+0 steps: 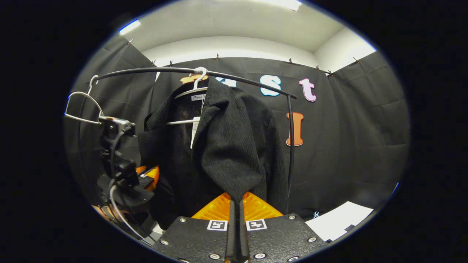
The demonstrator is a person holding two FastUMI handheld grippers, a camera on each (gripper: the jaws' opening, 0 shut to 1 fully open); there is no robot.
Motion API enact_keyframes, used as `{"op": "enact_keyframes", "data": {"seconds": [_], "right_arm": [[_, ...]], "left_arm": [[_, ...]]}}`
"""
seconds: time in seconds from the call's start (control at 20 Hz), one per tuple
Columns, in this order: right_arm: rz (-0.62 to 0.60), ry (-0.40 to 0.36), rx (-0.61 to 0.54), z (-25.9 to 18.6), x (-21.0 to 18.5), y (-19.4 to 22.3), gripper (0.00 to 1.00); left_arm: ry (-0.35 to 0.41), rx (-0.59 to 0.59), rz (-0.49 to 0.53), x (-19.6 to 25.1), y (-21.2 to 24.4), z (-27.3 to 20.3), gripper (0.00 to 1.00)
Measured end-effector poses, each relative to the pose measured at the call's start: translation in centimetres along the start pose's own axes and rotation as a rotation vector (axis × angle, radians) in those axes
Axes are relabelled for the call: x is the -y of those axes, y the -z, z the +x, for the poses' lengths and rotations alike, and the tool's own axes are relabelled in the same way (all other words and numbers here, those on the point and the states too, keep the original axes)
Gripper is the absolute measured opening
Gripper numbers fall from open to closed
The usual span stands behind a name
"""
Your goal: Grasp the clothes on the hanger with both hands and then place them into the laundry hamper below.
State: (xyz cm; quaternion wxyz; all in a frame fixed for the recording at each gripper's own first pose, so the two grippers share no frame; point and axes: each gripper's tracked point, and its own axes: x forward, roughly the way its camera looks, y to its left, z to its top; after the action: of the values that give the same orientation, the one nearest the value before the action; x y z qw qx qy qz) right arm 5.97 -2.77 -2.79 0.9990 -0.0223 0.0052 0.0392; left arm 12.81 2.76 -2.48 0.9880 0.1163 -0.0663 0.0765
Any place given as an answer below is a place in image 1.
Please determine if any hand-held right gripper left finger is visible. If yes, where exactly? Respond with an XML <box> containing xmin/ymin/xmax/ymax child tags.
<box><xmin>152</xmin><ymin>192</ymin><xmax>237</xmax><ymax>263</ymax></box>

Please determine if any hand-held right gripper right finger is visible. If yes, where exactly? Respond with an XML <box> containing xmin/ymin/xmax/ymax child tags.
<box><xmin>238</xmin><ymin>192</ymin><xmax>328</xmax><ymax>263</ymax></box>

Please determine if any black corduroy jacket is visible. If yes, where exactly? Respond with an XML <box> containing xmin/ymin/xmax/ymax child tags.
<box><xmin>139</xmin><ymin>79</ymin><xmax>289</xmax><ymax>230</ymax></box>

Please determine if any white jacket hanger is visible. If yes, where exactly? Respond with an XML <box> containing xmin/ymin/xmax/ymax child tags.
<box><xmin>166</xmin><ymin>67</ymin><xmax>210</xmax><ymax>126</ymax></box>

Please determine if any empty white hanger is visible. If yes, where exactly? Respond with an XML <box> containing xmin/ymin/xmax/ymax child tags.
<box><xmin>65</xmin><ymin>75</ymin><xmax>105</xmax><ymax>125</ymax></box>

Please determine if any black metal clothes rack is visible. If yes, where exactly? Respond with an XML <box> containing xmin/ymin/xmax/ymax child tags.
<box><xmin>90</xmin><ymin>67</ymin><xmax>297</xmax><ymax>214</ymax></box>

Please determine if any white paper hang tag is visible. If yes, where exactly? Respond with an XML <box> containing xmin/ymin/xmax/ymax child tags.
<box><xmin>190</xmin><ymin>117</ymin><xmax>201</xmax><ymax>149</ymax></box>

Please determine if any black backdrop cloth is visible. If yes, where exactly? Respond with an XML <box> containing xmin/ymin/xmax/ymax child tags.
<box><xmin>64</xmin><ymin>35</ymin><xmax>410</xmax><ymax>234</ymax></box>

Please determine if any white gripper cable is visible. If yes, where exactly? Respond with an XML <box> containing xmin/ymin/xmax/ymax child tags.
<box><xmin>109</xmin><ymin>186</ymin><xmax>147</xmax><ymax>240</ymax></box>

